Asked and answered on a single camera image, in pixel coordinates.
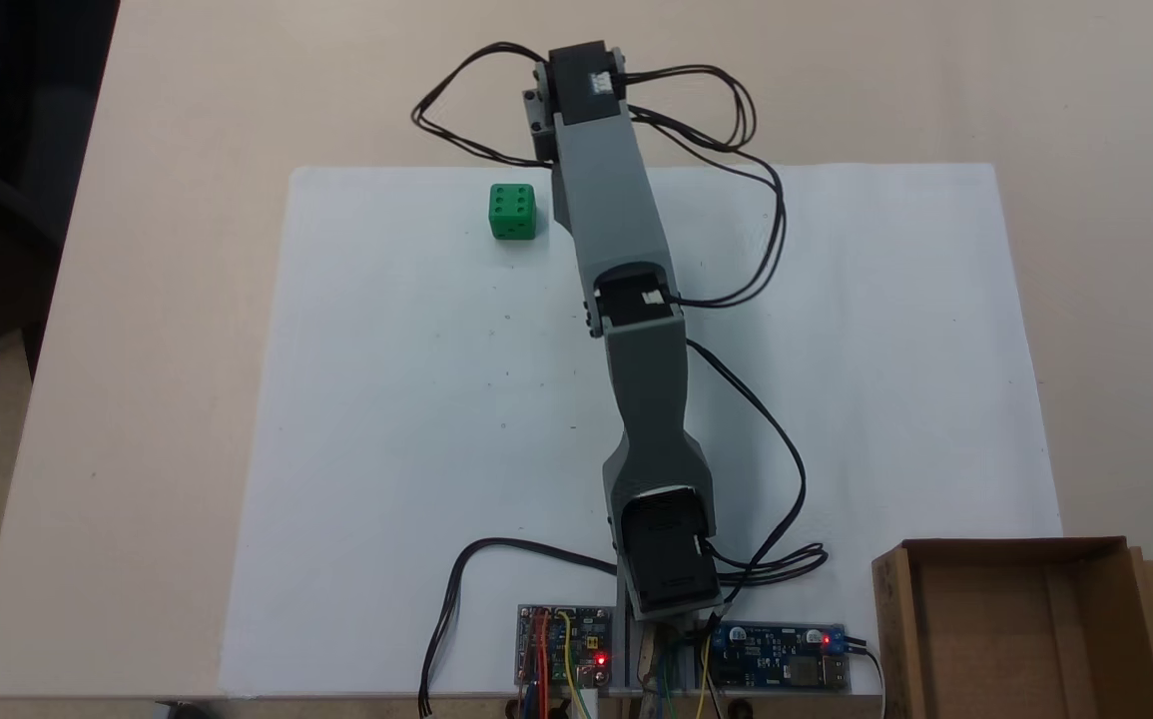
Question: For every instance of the green die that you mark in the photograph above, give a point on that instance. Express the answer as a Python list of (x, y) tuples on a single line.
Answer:
[(512, 212)]

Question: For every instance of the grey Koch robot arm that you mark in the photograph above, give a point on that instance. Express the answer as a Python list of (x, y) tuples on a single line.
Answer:
[(616, 200)]

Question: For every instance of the white paper sheet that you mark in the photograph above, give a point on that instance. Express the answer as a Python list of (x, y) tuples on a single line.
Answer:
[(416, 419)]

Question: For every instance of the blue circuit board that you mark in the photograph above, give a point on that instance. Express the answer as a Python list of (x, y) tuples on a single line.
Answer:
[(776, 657)]

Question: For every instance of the brown cardboard box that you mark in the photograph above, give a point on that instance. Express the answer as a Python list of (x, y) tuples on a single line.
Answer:
[(995, 639)]

